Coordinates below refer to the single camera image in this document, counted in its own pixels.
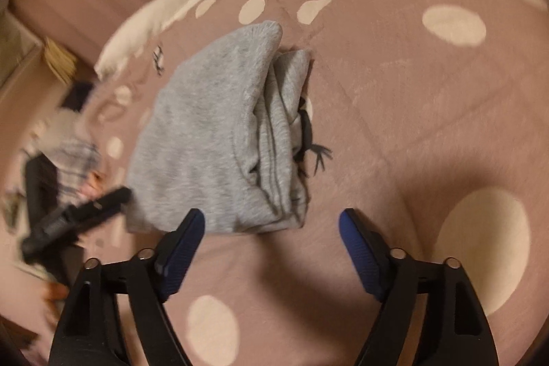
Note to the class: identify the beige tassel fringe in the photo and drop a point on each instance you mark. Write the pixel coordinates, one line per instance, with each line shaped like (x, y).
(60, 61)

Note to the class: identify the blue plaid cloth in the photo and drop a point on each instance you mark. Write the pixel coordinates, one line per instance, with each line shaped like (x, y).
(73, 157)

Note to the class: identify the grey New York sweatshirt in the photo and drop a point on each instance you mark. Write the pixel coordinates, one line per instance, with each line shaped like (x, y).
(223, 137)

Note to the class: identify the white goose plush toy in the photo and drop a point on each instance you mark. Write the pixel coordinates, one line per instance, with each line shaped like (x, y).
(136, 30)

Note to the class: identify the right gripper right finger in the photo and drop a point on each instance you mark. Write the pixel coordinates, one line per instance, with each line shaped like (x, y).
(454, 330)

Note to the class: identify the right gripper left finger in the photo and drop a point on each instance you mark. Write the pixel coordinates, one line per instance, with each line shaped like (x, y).
(90, 332)

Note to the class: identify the pink polka dot bedspread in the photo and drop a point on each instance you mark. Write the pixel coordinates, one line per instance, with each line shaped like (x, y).
(435, 117)

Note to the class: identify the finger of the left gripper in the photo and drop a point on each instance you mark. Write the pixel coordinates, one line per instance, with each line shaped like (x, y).
(99, 210)

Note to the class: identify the pink and orange clothes pile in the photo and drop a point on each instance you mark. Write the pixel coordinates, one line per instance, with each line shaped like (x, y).
(93, 187)

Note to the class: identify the grey and black pillow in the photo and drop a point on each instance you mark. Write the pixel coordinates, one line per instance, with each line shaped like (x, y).
(77, 96)

